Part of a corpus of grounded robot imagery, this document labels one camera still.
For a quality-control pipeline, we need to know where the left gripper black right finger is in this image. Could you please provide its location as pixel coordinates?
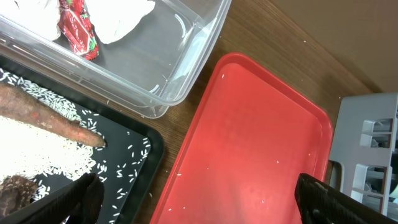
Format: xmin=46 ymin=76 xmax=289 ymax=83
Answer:
xmin=295 ymin=173 xmax=397 ymax=224

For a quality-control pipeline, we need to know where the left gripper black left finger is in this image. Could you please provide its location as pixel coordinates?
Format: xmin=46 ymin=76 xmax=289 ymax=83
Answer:
xmin=1 ymin=173 xmax=104 ymax=224

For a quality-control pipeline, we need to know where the brown carrot piece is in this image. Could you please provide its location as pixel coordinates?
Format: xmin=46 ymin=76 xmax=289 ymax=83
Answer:
xmin=1 ymin=83 xmax=106 ymax=147

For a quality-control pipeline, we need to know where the grey dishwasher rack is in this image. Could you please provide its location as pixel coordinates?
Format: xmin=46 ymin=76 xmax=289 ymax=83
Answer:
xmin=330 ymin=93 xmax=397 ymax=216

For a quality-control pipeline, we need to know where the black waste tray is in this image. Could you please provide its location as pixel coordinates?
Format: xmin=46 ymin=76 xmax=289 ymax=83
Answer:
xmin=1 ymin=57 xmax=164 ymax=223

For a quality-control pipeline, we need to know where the pile of rice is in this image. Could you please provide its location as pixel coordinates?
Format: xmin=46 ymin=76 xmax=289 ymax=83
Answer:
xmin=0 ymin=68 xmax=152 ymax=224

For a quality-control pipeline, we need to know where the brown food lump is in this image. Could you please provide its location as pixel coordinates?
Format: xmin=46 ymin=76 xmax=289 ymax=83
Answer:
xmin=1 ymin=175 xmax=38 ymax=219

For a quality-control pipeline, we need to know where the red plastic tray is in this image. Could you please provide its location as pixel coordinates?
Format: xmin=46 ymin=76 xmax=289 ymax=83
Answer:
xmin=151 ymin=53 xmax=333 ymax=224

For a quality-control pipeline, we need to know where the clear plastic bin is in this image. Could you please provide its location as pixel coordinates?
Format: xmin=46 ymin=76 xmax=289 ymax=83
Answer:
xmin=1 ymin=0 xmax=231 ymax=118

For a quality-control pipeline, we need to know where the red snack wrapper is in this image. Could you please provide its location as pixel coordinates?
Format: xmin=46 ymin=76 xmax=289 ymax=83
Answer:
xmin=58 ymin=0 xmax=99 ymax=60

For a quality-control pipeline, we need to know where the crumpled white paper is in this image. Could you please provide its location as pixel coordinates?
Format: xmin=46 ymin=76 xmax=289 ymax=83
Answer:
xmin=1 ymin=0 xmax=155 ymax=44

